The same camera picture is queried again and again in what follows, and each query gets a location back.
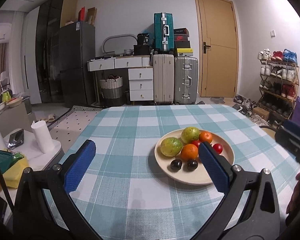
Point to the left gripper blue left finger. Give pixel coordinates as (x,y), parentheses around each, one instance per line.
(43,208)

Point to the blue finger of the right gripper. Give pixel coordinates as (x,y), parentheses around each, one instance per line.
(289,141)
(291,130)

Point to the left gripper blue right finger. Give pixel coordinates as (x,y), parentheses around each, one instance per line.
(249,208)

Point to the red tomato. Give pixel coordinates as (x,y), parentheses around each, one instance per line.
(196,143)
(218,148)

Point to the dark plum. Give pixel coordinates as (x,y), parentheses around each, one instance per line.
(176,165)
(192,165)

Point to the large orange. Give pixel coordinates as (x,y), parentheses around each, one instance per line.
(189,151)

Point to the small orange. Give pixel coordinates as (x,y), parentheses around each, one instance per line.
(205,136)

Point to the green yellow citrus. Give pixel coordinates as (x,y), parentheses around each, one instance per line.
(171,146)
(190,134)

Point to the person's right hand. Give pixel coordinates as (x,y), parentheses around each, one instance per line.
(293,204)

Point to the cream bowl on floor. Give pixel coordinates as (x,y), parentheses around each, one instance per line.
(269,130)

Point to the white side table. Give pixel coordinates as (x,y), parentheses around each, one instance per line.
(36,158)

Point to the yellow green plastic bag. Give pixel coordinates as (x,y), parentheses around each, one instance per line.
(12,165)

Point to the wooden shoe rack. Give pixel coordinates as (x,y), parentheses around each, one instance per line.
(278,86)

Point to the white paper towel roll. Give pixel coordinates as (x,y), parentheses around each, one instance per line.
(42,135)

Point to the teal checked tablecloth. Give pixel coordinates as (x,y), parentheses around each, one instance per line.
(126,195)

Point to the wooden door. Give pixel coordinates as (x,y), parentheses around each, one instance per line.
(218,48)

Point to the silver hard suitcase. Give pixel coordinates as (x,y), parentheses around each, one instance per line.
(185,80)

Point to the woven laundry basket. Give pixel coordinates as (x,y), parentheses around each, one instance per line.
(112,90)

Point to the stacked shoe boxes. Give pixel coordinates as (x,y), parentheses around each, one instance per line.
(182,46)

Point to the beige hard suitcase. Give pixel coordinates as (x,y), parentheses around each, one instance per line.
(163,78)

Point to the white drawer desk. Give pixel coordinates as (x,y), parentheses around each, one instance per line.
(136,71)

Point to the teal hard suitcase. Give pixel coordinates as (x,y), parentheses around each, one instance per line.
(163,32)

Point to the black refrigerator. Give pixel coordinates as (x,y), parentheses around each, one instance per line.
(76,48)

